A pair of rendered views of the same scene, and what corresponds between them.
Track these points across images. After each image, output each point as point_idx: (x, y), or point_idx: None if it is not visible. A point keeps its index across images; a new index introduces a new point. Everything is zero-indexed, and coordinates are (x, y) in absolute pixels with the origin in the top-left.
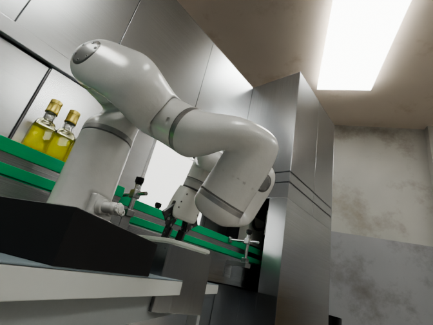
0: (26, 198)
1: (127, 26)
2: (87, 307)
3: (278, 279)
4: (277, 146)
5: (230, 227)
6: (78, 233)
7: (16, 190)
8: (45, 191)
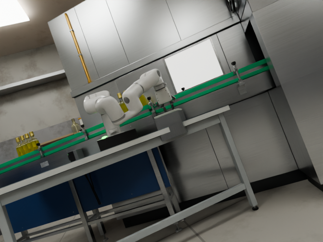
0: (125, 129)
1: (117, 30)
2: (128, 151)
3: (276, 73)
4: (105, 101)
5: (257, 50)
6: (101, 144)
7: (121, 129)
8: (127, 124)
